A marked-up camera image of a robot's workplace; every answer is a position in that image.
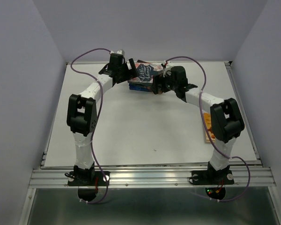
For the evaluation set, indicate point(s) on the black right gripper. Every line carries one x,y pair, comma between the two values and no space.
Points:
157,79

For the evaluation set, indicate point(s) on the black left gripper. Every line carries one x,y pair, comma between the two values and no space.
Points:
130,74

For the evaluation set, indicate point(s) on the brown orange Leonard Tulane book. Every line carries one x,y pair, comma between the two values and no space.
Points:
140,83

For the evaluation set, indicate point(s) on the floral white Little Women book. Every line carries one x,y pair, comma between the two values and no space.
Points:
146,72

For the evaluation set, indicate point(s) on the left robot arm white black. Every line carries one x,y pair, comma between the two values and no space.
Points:
82,114

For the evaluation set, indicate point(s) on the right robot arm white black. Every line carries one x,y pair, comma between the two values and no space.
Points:
226,120

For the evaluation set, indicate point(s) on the Jane Eyre blue book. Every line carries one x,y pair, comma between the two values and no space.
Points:
139,88

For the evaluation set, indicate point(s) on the yellow orange book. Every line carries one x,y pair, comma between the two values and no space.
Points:
207,120

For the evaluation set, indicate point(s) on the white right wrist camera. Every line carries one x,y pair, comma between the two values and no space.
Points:
167,65

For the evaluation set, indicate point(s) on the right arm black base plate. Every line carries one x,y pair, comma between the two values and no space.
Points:
207,178

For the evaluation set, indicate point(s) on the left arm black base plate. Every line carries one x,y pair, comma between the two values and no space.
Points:
80,179

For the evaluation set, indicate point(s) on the aluminium front rail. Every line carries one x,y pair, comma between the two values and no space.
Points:
145,177

